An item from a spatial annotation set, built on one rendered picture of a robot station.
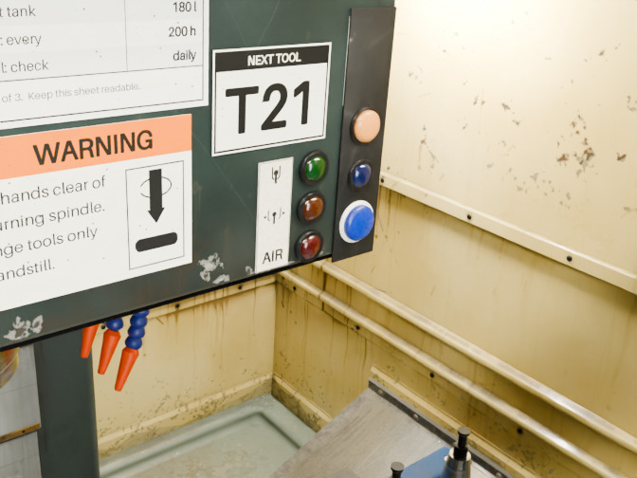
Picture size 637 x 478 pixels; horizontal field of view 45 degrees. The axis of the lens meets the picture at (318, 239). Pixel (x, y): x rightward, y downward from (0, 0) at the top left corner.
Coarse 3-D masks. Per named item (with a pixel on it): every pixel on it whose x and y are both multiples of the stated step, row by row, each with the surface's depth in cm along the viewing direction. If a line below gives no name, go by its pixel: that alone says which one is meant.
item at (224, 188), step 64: (256, 0) 49; (320, 0) 53; (384, 0) 56; (64, 128) 44; (192, 128) 50; (192, 192) 51; (256, 192) 55; (320, 192) 59; (192, 256) 53; (320, 256) 61; (0, 320) 46; (64, 320) 48
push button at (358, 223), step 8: (360, 208) 61; (368, 208) 62; (352, 216) 61; (360, 216) 61; (368, 216) 62; (344, 224) 61; (352, 224) 61; (360, 224) 62; (368, 224) 62; (352, 232) 61; (360, 232) 62; (368, 232) 63
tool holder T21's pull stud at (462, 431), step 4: (460, 428) 90; (464, 428) 91; (460, 432) 90; (464, 432) 90; (468, 432) 90; (460, 436) 90; (464, 436) 90; (460, 440) 90; (464, 440) 90; (456, 444) 91; (460, 444) 90; (464, 444) 90; (456, 448) 91; (460, 448) 90; (464, 448) 90; (456, 452) 91; (460, 452) 90; (464, 452) 90; (456, 456) 91; (460, 456) 91; (464, 456) 91
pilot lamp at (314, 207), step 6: (312, 198) 58; (318, 198) 58; (306, 204) 58; (312, 204) 58; (318, 204) 58; (306, 210) 58; (312, 210) 58; (318, 210) 58; (306, 216) 58; (312, 216) 58; (318, 216) 59
